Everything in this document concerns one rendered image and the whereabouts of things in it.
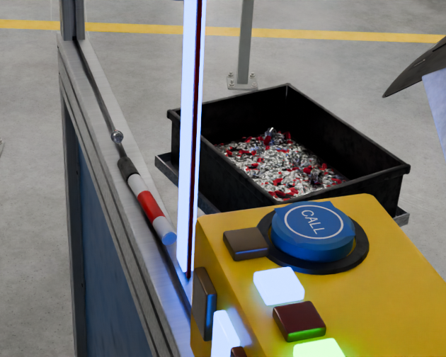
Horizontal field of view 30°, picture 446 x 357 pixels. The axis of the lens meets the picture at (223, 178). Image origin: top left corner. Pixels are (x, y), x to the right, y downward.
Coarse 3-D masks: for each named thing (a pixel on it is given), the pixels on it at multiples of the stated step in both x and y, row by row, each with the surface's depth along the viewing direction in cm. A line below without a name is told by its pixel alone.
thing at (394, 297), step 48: (384, 240) 41; (240, 288) 37; (336, 288) 38; (384, 288) 38; (432, 288) 38; (192, 336) 45; (240, 336) 37; (336, 336) 35; (384, 336) 35; (432, 336) 35
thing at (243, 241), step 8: (224, 232) 40; (232, 232) 40; (240, 232) 40; (248, 232) 40; (256, 232) 40; (224, 240) 40; (232, 240) 39; (240, 240) 39; (248, 240) 39; (256, 240) 39; (264, 240) 39; (232, 248) 39; (240, 248) 39; (248, 248) 39; (256, 248) 39; (264, 248) 39; (232, 256) 39; (240, 256) 39; (248, 256) 39; (256, 256) 39
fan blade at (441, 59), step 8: (440, 40) 94; (432, 48) 93; (440, 48) 90; (424, 56) 92; (432, 56) 89; (440, 56) 87; (424, 64) 88; (432, 64) 86; (440, 64) 85; (408, 72) 90; (416, 72) 88; (424, 72) 86; (400, 80) 90; (408, 80) 87; (416, 80) 86; (392, 88) 89; (400, 88) 87; (384, 96) 88
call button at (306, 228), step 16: (288, 208) 41; (304, 208) 41; (320, 208) 41; (336, 208) 41; (272, 224) 40; (288, 224) 40; (304, 224) 40; (320, 224) 40; (336, 224) 40; (352, 224) 40; (272, 240) 40; (288, 240) 39; (304, 240) 39; (320, 240) 39; (336, 240) 39; (352, 240) 40; (304, 256) 39; (320, 256) 39; (336, 256) 39
